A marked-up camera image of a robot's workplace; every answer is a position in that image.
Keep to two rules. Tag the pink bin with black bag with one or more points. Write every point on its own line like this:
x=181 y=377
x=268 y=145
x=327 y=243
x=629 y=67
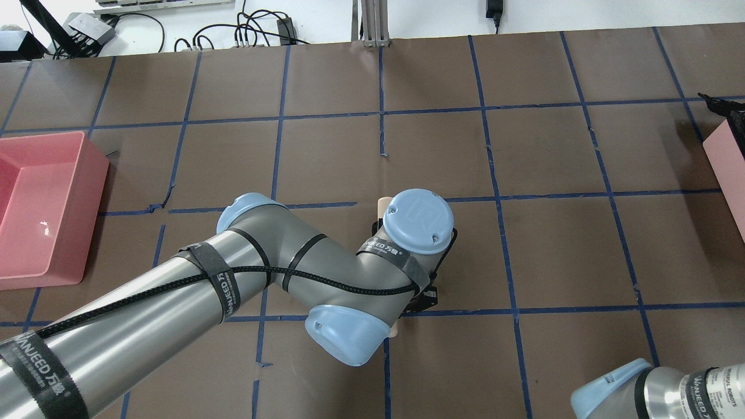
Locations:
x=724 y=148

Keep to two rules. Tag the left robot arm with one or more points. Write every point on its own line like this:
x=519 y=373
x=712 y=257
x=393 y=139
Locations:
x=79 y=365

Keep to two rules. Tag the black power adapter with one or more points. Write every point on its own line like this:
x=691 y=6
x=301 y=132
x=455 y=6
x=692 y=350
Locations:
x=494 y=11

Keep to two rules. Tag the white plastic brush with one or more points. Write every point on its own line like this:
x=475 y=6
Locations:
x=382 y=206

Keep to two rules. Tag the pink plastic bin left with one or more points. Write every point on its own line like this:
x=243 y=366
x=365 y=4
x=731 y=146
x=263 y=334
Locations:
x=52 y=186

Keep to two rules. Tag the grey metal box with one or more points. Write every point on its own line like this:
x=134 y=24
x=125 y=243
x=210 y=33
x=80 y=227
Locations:
x=89 y=29

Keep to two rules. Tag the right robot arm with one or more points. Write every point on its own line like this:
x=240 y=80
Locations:
x=640 y=390

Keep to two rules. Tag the aluminium frame post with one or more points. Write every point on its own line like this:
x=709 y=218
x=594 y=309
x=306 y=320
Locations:
x=370 y=23

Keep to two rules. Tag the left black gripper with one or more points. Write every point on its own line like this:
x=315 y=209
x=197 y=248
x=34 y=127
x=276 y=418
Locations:
x=428 y=298

